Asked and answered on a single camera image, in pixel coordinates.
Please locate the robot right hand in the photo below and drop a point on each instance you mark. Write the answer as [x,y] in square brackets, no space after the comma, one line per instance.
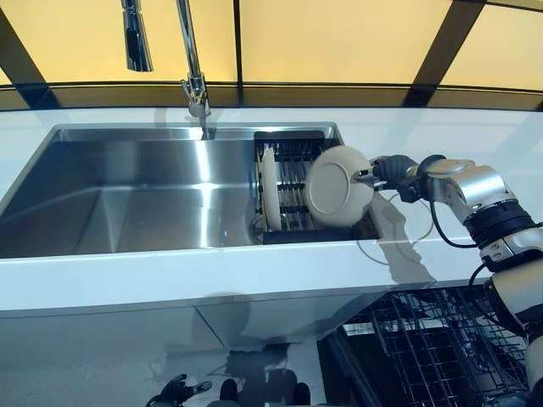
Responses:
[394,167]

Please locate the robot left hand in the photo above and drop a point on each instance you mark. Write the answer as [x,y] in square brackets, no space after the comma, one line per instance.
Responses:
[174,394]

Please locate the beige round plate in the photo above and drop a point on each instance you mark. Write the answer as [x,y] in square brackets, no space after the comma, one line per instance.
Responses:
[269,191]
[335,191]

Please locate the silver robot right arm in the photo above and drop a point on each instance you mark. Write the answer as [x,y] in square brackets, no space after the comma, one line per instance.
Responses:
[479,182]

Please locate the white cabinet door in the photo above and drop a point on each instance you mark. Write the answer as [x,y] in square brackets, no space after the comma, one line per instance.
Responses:
[106,330]
[275,318]

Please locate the black sink dish rack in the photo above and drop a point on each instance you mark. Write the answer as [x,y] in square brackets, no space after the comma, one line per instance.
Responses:
[297,236]

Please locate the round sink drain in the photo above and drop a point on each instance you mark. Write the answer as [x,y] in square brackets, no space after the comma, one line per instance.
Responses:
[255,229]

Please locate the stainless steel sink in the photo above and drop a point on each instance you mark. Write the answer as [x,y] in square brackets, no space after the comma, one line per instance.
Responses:
[148,191]

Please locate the chrome kitchen faucet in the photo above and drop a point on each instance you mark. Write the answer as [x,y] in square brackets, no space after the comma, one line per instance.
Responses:
[196,85]

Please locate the chrome faucet spray head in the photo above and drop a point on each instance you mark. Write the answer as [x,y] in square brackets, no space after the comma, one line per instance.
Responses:
[138,42]

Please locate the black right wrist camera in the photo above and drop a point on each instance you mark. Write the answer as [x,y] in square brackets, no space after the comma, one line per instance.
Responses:
[408,194]

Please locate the yellow window with dark frame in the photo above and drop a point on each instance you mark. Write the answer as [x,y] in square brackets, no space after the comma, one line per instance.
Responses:
[339,38]

